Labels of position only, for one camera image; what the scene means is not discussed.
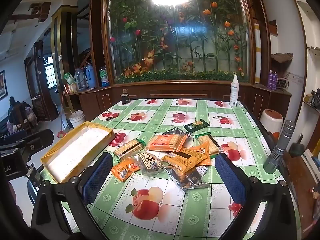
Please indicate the small dark jar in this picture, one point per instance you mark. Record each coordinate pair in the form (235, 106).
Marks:
(125, 97)

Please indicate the silver flashlight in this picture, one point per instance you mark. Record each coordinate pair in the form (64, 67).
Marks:
(277, 150)

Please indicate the white black candy packet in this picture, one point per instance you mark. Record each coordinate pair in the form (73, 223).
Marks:
(150, 165)

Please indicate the white and yellow scroll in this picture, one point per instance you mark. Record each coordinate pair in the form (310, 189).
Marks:
(257, 52)

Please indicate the orange cracker packet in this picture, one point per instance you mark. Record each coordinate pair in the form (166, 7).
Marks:
(166, 142)

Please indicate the clear cracker packet green ends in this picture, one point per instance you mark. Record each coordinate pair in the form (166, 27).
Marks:
(130, 150)
(208, 142)

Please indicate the white spray bottle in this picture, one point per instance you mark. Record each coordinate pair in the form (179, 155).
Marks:
(234, 92)

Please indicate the wooden dining chair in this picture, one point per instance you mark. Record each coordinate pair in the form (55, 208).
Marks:
(26, 117)

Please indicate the yellow cardboard box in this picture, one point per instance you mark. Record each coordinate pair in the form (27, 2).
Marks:
(75, 150)

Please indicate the dark green snack packet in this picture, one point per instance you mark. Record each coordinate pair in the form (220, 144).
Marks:
(197, 125)

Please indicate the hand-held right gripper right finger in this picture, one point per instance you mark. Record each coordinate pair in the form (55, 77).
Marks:
(228, 180)

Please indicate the brown and silver foil packet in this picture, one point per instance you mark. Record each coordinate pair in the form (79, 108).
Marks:
(188, 180)

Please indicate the white plastic bucket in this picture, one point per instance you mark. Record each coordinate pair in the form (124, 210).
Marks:
(77, 118)

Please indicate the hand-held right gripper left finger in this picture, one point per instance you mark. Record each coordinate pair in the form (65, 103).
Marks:
(97, 177)

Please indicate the artificial flower glass display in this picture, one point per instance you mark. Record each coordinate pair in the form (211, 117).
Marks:
(175, 42)

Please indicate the barred window door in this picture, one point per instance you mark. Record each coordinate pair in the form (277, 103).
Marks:
(50, 75)

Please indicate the white and orange stool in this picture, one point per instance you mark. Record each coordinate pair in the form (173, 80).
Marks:
(271, 118)

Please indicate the green and white bag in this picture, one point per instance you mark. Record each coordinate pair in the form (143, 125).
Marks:
(68, 78)

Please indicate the yellow biscuit packet black stripe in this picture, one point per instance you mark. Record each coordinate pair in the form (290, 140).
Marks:
(185, 158)

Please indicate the small orange snack packet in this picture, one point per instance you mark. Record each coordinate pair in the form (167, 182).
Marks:
(125, 168)

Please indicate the green fruit-print tablecloth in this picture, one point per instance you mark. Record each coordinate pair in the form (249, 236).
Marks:
(175, 205)

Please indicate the blue thermos flask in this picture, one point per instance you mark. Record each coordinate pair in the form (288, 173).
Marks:
(90, 76)

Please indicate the grey thermos flask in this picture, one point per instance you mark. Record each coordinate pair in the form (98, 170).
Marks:
(79, 78)

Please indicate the red broom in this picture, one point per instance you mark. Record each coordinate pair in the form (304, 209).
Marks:
(62, 133)

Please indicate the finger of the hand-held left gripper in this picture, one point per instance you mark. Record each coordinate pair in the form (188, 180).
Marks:
(34, 176)
(37, 137)

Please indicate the framed wall painting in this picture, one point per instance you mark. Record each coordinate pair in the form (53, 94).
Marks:
(2, 85)

